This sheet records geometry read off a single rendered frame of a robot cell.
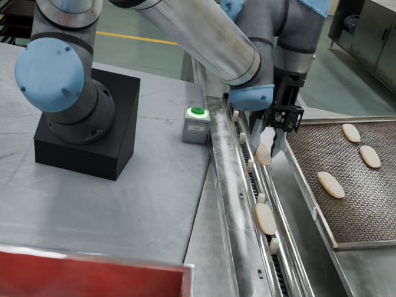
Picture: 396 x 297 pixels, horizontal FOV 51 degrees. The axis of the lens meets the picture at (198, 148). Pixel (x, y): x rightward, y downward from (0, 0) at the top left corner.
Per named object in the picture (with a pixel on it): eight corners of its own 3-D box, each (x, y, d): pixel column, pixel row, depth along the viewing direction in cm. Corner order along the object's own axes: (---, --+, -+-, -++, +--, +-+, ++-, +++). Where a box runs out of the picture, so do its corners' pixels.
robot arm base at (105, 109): (39, 137, 92) (20, 123, 83) (60, 75, 96) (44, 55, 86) (105, 151, 91) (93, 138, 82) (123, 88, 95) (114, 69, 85)
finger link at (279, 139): (274, 168, 90) (279, 131, 85) (269, 154, 95) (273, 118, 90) (289, 168, 90) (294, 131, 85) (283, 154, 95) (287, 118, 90)
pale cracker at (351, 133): (339, 125, 118) (340, 121, 117) (353, 125, 118) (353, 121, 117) (348, 142, 109) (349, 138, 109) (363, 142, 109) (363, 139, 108)
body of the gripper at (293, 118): (260, 132, 83) (276, 75, 77) (253, 113, 90) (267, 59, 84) (297, 136, 84) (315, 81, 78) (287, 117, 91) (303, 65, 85)
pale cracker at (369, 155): (356, 146, 107) (357, 142, 107) (372, 147, 107) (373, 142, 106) (366, 167, 99) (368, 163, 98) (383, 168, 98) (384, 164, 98)
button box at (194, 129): (178, 138, 123) (183, 105, 118) (204, 141, 124) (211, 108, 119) (178, 152, 116) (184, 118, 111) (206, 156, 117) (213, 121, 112)
